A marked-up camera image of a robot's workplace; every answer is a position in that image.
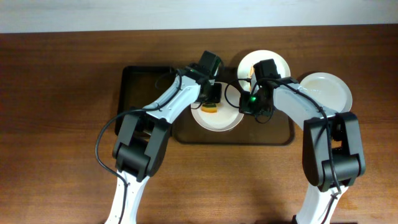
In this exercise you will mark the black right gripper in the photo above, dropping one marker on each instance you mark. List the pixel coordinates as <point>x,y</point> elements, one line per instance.
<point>249,106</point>

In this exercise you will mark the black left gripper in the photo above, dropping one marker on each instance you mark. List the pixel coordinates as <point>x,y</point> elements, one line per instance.
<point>212,94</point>

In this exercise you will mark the orange green sponge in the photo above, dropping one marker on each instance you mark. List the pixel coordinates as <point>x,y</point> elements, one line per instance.
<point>209,108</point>

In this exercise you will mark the pink plate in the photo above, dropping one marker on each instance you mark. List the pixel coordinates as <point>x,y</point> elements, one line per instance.
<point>226,117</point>

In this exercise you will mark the cream white plate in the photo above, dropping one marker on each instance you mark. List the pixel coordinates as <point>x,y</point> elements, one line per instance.
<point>246,70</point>

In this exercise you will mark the pale green plate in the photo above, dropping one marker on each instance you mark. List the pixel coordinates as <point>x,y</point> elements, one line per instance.
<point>329,90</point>

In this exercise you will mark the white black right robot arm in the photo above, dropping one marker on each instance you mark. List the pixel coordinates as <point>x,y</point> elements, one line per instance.
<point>332,153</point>

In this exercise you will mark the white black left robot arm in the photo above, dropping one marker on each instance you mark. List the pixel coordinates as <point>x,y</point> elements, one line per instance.
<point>144,134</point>

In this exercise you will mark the large brown serving tray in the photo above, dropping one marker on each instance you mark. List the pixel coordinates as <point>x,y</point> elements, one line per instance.
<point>278,131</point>

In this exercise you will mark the small black water tray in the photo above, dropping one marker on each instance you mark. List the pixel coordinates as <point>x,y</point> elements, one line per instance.
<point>141,85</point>

